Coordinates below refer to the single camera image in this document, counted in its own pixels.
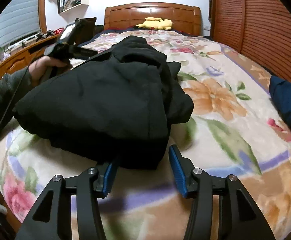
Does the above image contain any black coat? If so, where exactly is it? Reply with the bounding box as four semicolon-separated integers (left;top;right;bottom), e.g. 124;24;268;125
13;35;195;170

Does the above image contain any floral blanket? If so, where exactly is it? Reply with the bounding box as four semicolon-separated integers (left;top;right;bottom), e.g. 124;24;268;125
0;29;291;240

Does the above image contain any yellow plush toy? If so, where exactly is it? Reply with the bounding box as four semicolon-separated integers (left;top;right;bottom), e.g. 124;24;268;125
136;17;173;31

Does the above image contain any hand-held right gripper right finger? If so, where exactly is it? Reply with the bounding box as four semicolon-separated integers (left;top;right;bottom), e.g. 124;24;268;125
168;145;276;240

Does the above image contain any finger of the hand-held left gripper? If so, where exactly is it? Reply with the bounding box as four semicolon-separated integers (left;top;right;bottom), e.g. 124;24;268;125
69;45;98;61

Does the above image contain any wooden desk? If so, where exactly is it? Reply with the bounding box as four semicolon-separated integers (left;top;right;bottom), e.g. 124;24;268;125
0;33;67;88

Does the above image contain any person's left forearm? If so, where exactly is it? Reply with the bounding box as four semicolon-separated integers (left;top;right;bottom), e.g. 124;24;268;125
0;71;34;147

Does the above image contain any black cable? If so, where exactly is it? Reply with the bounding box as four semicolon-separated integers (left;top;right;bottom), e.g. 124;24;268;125
0;61;46;150

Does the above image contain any wooden louvered wardrobe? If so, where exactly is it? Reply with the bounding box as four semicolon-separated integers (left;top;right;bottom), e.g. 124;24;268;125
209;0;291;89

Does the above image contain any wooden window frame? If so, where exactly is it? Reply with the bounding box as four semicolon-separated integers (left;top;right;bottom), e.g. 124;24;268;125
38;0;48;33

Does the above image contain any dark brown chair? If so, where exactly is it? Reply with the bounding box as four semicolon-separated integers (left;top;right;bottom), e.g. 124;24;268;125
74;17;105;47

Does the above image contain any wooden bed headboard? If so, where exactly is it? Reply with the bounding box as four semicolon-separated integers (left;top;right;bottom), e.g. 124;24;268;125
104;2;202;36

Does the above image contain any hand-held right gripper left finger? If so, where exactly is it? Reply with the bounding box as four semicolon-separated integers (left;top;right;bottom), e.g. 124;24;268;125
16;158;120;240

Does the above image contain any grey window blind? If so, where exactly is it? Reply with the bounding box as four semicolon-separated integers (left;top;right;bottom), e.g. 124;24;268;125
0;0;41;57

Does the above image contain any navy blue cloth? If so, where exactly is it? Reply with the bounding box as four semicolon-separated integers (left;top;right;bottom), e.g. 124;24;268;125
269;75;291;141

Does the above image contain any person's left hand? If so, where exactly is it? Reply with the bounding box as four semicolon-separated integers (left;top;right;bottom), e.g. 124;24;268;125
26;55;73;87

